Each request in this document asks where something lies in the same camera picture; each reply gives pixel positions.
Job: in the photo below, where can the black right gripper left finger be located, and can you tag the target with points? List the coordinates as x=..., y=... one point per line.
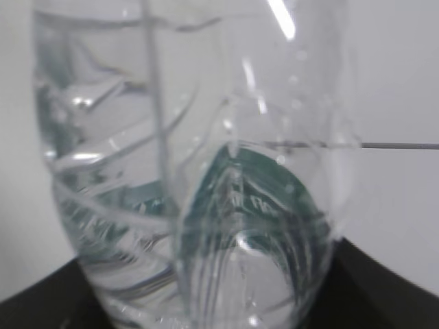
x=63, y=299

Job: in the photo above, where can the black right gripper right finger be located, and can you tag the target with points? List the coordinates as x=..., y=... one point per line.
x=361, y=293

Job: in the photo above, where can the clear green-label water bottle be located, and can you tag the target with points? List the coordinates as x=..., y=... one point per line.
x=200, y=153

